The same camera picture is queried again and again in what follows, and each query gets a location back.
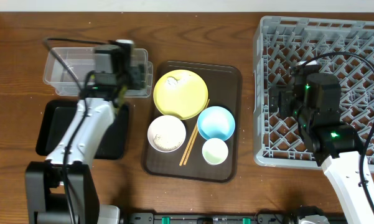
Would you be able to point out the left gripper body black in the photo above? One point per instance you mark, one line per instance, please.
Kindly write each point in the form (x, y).
(136, 76)

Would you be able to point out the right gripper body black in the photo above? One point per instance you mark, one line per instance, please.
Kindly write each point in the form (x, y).
(289, 106)

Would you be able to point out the white tissue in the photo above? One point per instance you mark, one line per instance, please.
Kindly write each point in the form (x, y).
(173, 83)

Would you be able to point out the white bowl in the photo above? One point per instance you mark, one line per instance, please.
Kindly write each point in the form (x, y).
(166, 125)

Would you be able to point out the green snack wrapper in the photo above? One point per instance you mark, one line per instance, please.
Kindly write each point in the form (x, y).
(120, 96)

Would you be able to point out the rice grains pile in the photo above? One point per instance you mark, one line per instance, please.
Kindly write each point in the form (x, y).
(165, 143)

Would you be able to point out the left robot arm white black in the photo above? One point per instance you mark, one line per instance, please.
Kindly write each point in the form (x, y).
(61, 188)

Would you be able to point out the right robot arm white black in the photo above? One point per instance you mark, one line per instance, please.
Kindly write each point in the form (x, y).
(314, 103)

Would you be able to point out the grey dishwasher rack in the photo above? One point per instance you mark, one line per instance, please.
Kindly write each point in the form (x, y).
(287, 48)

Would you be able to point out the yellow plate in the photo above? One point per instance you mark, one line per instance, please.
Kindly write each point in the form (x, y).
(184, 102)

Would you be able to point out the blue bowl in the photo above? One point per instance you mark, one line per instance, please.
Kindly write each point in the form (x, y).
(216, 122)

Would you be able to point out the wooden chopstick left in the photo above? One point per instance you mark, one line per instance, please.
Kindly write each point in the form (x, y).
(189, 143)

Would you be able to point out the small white green cup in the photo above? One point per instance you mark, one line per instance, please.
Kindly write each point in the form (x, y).
(215, 151)

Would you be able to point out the black tray bin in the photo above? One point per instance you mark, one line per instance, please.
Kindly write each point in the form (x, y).
(59, 114)

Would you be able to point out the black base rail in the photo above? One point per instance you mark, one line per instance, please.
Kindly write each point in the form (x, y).
(309, 214)

